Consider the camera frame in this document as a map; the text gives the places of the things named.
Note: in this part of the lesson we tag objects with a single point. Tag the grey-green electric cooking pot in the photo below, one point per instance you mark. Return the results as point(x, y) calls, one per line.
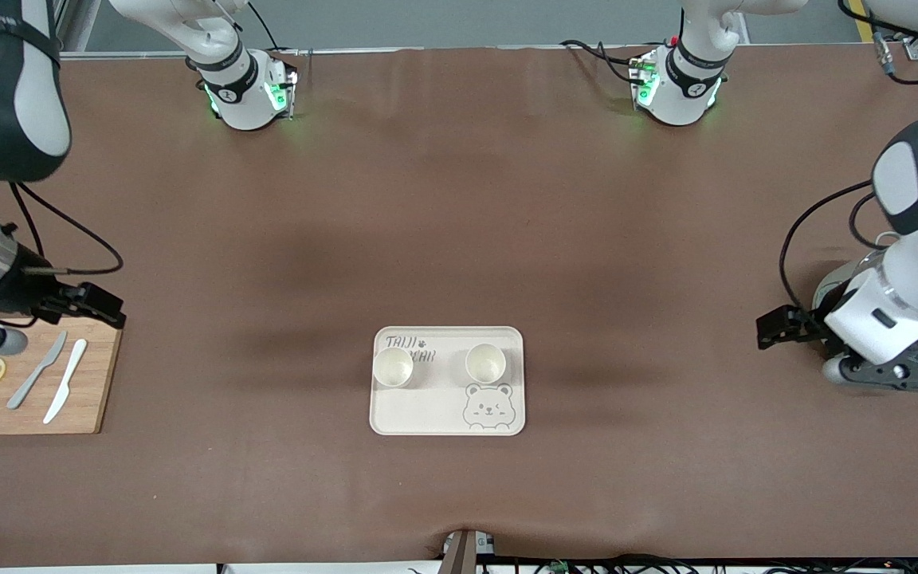
point(828, 293)

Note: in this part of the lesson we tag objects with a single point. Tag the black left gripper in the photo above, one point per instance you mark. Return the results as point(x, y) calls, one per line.
point(811, 326)

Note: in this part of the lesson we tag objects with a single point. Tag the grey plastic knife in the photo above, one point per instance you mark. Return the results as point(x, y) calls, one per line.
point(37, 371)

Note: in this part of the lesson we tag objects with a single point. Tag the bamboo cutting board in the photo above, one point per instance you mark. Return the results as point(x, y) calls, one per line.
point(29, 391)

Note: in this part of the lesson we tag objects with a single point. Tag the beige bear print tray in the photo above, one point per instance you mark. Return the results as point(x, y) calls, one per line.
point(447, 399)

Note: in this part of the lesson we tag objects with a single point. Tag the grey table edge bracket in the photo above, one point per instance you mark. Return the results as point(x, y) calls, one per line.
point(465, 552)

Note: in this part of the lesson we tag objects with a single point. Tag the brown table cover mat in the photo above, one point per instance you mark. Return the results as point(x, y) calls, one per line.
point(459, 199)

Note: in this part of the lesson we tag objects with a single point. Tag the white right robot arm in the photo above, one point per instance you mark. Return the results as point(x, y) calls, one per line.
point(5, 96)

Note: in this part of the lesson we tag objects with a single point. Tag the aluminium frame profile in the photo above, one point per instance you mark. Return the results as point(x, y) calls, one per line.
point(76, 28)

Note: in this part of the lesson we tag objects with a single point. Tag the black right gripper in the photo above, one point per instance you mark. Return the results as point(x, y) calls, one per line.
point(22, 289)

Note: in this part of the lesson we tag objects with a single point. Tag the white plastic knife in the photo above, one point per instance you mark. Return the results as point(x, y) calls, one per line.
point(65, 381)

